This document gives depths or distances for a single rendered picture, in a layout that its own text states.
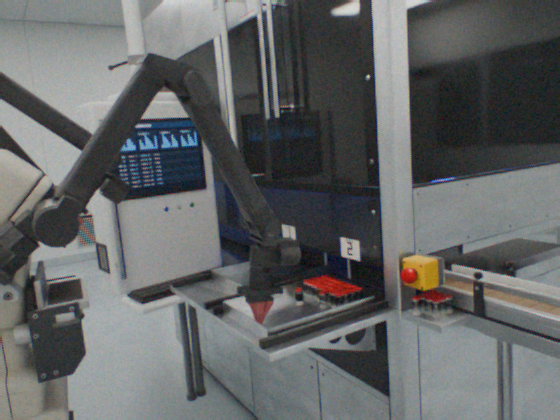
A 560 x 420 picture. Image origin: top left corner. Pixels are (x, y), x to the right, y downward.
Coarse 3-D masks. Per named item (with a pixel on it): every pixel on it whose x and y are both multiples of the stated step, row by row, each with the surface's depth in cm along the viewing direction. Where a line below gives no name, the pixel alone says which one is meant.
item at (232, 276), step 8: (240, 264) 173; (248, 264) 175; (272, 264) 181; (296, 264) 178; (328, 264) 163; (216, 272) 164; (224, 272) 170; (232, 272) 172; (240, 272) 173; (248, 272) 172; (272, 272) 170; (280, 272) 169; (288, 272) 168; (296, 272) 168; (304, 272) 157; (312, 272) 159; (320, 272) 161; (328, 272) 163; (216, 280) 164; (224, 280) 158; (232, 280) 152; (240, 280) 163; (248, 280) 163; (272, 280) 151; (280, 280) 152; (232, 288) 153
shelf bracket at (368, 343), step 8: (368, 328) 135; (344, 336) 130; (368, 336) 135; (320, 344) 126; (328, 344) 128; (336, 344) 129; (344, 344) 131; (360, 344) 134; (368, 344) 136; (376, 344) 136
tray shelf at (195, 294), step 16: (176, 288) 161; (192, 288) 159; (208, 288) 158; (224, 288) 156; (368, 288) 145; (192, 304) 147; (224, 320) 128; (352, 320) 121; (368, 320) 121; (384, 320) 124; (240, 336) 118; (256, 336) 116; (304, 336) 114; (320, 336) 114; (336, 336) 116; (256, 352) 112; (272, 352) 107; (288, 352) 109
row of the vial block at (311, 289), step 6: (306, 282) 141; (312, 282) 140; (306, 288) 141; (312, 288) 138; (318, 288) 135; (324, 288) 134; (306, 294) 141; (312, 294) 138; (318, 294) 135; (330, 294) 130; (336, 294) 128; (342, 294) 128; (318, 300) 136; (330, 300) 130; (336, 300) 128; (342, 300) 128; (336, 306) 128
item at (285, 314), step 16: (288, 288) 144; (224, 304) 132; (240, 304) 136; (272, 304) 137; (288, 304) 136; (304, 304) 135; (352, 304) 124; (240, 320) 124; (272, 320) 125; (288, 320) 124; (304, 320) 117
